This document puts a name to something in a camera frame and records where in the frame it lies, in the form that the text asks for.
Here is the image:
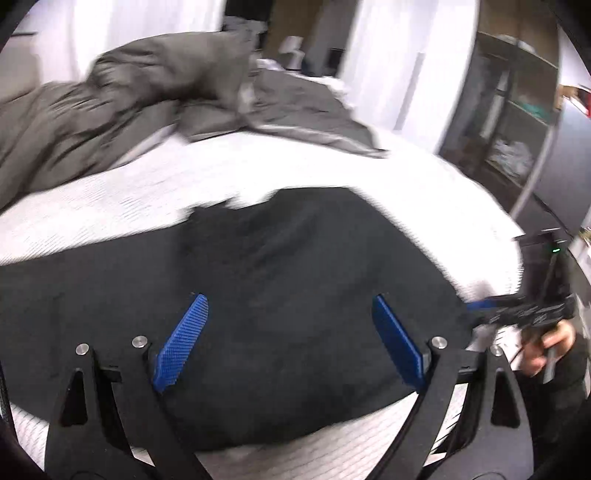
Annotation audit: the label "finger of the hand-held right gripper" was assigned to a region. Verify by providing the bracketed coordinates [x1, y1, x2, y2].
[465, 296, 513, 325]

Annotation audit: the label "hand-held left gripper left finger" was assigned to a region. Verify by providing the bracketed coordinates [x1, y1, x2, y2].
[44, 293, 213, 480]

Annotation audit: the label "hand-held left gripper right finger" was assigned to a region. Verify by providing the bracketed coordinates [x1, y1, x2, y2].
[368, 294, 536, 480]

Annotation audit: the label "black pants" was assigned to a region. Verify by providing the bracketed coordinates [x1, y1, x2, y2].
[0, 186, 485, 453]

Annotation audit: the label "person's right forearm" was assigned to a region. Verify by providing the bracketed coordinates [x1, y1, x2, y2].
[512, 348, 591, 480]

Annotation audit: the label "person's right hand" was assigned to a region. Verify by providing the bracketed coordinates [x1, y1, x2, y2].
[522, 318, 577, 378]

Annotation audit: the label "white folded clothes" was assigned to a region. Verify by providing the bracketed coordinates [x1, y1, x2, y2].
[489, 138, 534, 178]

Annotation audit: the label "teal cloth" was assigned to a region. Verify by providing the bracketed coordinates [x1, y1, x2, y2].
[515, 97, 555, 123]

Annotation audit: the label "dark glass wardrobe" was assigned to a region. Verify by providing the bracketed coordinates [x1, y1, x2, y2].
[438, 30, 591, 241]

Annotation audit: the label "bed with white sheet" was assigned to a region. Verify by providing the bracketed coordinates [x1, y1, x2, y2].
[0, 127, 527, 480]

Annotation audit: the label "white wardrobe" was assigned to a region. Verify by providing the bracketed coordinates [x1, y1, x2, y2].
[392, 0, 481, 155]

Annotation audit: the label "grey duvet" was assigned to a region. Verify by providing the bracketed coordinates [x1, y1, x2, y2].
[0, 30, 389, 210]

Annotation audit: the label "beige padded headboard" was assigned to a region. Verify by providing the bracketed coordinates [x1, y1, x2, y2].
[0, 53, 44, 104]

